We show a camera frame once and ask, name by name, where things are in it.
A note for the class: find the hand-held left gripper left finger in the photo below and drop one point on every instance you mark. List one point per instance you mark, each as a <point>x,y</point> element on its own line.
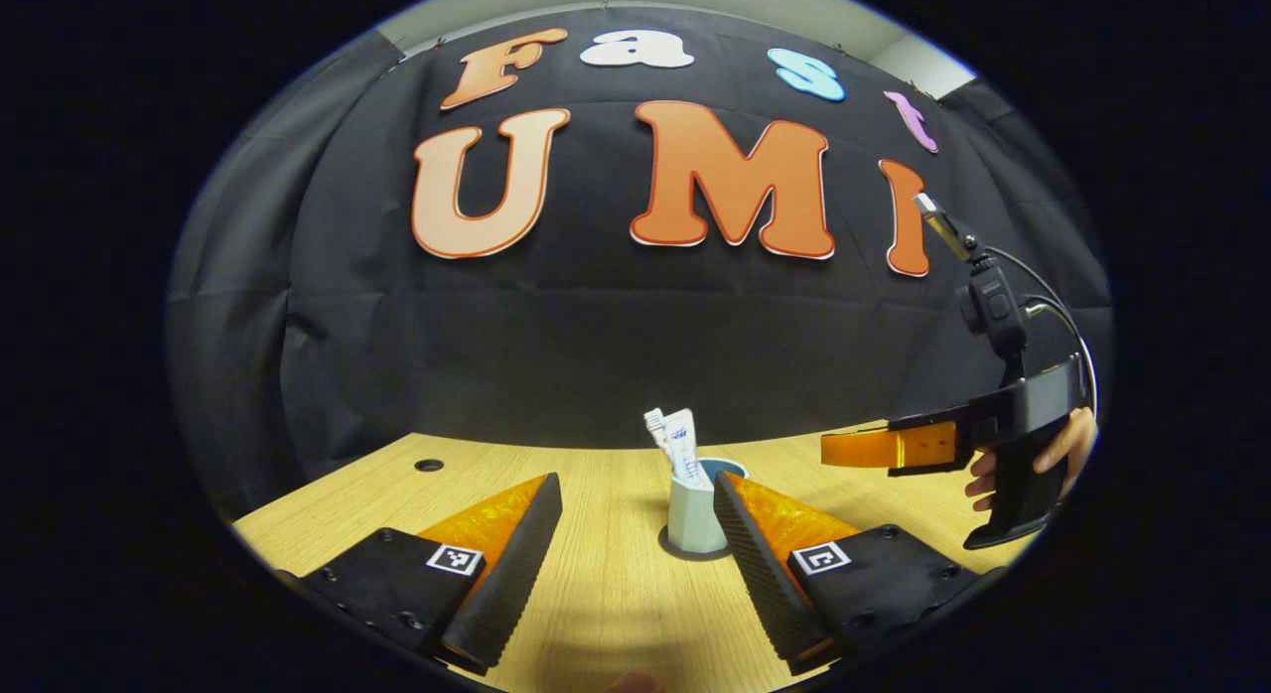
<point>516,564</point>

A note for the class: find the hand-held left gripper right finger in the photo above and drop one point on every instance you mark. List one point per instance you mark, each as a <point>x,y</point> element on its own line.
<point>765,564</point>

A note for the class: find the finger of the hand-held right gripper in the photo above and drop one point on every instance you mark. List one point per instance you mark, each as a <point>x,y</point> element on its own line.
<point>864,447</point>

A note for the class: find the dark brown round coaster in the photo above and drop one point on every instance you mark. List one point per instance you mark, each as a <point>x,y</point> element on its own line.
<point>667,546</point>

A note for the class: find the white toothpaste tube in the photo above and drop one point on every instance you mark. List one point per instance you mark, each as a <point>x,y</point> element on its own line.
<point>685,445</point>

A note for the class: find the white toothbrush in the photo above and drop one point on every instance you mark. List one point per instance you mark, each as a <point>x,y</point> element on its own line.
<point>657,430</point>

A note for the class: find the wooden desktop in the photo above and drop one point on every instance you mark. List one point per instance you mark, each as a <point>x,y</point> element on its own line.
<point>616,594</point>

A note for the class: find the black backdrop cloth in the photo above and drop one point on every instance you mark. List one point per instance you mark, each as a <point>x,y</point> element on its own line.
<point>596,355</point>

